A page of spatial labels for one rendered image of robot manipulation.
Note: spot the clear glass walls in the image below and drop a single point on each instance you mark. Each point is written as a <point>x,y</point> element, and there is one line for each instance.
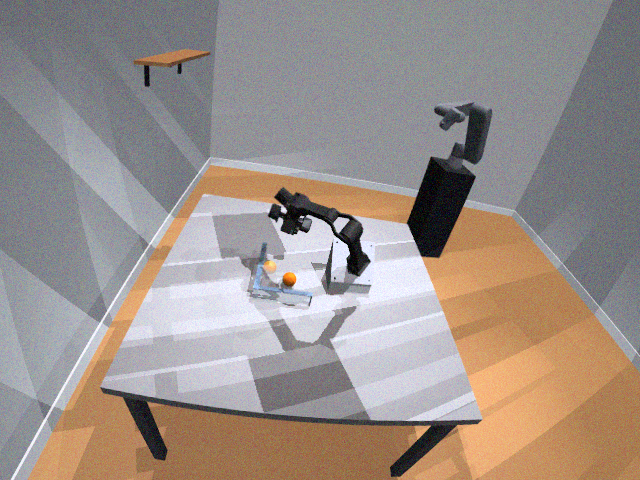
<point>280,297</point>

